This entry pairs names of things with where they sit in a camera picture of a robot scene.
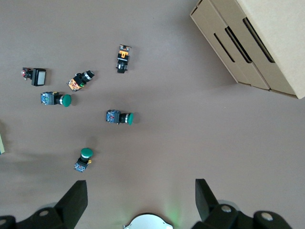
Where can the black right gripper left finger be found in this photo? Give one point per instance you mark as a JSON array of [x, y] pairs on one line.
[[74, 202]]

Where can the black square illuminated push button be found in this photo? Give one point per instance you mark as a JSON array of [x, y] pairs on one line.
[[39, 77]]

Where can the black knob switch orange block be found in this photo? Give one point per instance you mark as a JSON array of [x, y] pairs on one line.
[[77, 82]]

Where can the green mushroom push button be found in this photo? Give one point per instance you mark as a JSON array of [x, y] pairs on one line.
[[66, 100], [85, 153], [129, 118]]

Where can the green load switch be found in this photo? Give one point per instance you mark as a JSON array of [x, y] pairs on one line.
[[1, 143]]

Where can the brown cardboard box with slots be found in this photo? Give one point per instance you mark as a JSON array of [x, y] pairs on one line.
[[262, 35]]

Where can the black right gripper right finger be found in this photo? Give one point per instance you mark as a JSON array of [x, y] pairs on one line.
[[207, 202]]

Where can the black selector switch orange block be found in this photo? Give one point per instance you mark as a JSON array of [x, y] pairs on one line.
[[122, 64]]

